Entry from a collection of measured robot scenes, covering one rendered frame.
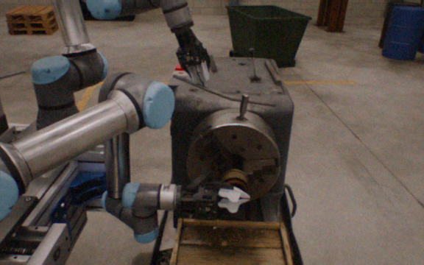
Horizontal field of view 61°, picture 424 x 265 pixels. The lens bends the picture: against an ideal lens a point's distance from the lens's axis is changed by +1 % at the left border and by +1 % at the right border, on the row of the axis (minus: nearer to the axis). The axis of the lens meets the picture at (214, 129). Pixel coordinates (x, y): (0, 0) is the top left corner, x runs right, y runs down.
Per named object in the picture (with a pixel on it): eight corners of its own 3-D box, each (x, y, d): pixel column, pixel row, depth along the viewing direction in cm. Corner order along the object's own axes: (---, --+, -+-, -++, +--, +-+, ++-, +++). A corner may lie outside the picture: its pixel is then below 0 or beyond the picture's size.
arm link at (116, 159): (82, 67, 96) (94, 215, 116) (107, 76, 90) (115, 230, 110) (118, 61, 105) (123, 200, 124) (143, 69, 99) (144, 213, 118)
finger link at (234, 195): (250, 208, 100) (217, 206, 100) (249, 195, 106) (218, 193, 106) (251, 199, 99) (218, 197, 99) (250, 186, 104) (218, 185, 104)
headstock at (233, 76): (182, 124, 196) (181, 54, 179) (269, 127, 195) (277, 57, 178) (165, 188, 143) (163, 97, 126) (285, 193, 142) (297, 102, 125)
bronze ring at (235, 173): (219, 163, 112) (218, 180, 104) (249, 164, 112) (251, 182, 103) (218, 187, 116) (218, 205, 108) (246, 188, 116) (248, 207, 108)
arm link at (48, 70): (28, 101, 117) (18, 61, 111) (61, 89, 128) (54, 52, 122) (54, 109, 112) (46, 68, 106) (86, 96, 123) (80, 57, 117)
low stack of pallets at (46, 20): (26, 23, 857) (23, 4, 837) (64, 24, 869) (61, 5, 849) (7, 35, 746) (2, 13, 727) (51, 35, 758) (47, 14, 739)
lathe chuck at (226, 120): (184, 182, 134) (194, 106, 120) (266, 193, 135) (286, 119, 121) (182, 197, 126) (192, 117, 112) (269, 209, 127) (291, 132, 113)
